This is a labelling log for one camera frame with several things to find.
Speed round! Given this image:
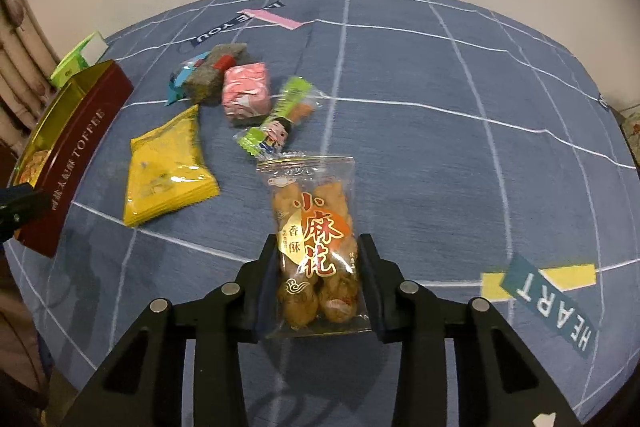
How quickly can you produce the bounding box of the yellow snack packet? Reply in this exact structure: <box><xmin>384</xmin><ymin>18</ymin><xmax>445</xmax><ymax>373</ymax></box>
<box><xmin>123</xmin><ymin>104</ymin><xmax>221</xmax><ymax>228</ymax></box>

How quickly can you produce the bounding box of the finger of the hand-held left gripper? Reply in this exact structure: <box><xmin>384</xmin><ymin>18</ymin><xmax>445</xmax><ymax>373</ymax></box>
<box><xmin>0</xmin><ymin>185</ymin><xmax>52</xmax><ymax>241</ymax></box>

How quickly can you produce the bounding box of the blue checked blanket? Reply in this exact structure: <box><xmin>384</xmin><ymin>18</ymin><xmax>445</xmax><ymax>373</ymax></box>
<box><xmin>2</xmin><ymin>0</ymin><xmax>640</xmax><ymax>427</ymax></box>

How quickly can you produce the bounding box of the beige patterned curtain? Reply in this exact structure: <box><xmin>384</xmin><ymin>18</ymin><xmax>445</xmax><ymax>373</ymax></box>
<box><xmin>0</xmin><ymin>0</ymin><xmax>66</xmax><ymax>168</ymax></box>

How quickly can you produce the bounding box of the blue candy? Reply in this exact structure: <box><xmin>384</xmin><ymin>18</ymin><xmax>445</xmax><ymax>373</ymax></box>
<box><xmin>166</xmin><ymin>52</ymin><xmax>211</xmax><ymax>106</ymax></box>

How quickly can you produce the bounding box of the pink cake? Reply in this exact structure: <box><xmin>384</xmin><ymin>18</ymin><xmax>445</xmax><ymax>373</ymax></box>
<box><xmin>222</xmin><ymin>63</ymin><xmax>271</xmax><ymax>126</ymax></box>

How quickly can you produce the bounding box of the grey sesame bar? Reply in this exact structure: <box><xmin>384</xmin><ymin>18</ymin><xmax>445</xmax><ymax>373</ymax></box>
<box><xmin>185</xmin><ymin>43</ymin><xmax>249</xmax><ymax>105</ymax></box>

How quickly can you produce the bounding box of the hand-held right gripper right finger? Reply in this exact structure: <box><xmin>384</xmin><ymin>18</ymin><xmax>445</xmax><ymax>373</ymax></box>
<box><xmin>357</xmin><ymin>233</ymin><xmax>583</xmax><ymax>427</ymax></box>

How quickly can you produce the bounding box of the green cartoon snack packet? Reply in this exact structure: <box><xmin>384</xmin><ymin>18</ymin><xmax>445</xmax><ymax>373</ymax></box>
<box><xmin>235</xmin><ymin>77</ymin><xmax>321</xmax><ymax>160</ymax></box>

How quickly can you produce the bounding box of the red and gold tin box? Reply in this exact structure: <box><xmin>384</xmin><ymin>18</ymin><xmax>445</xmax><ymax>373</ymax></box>
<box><xmin>9</xmin><ymin>59</ymin><xmax>135</xmax><ymax>259</ymax></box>

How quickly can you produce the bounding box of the floral printed box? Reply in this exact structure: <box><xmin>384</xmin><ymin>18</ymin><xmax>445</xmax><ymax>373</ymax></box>
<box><xmin>617</xmin><ymin>104</ymin><xmax>640</xmax><ymax>168</ymax></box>

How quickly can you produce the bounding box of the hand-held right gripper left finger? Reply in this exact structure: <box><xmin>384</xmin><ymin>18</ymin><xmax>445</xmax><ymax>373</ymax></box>
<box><xmin>60</xmin><ymin>233</ymin><xmax>281</xmax><ymax>427</ymax></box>

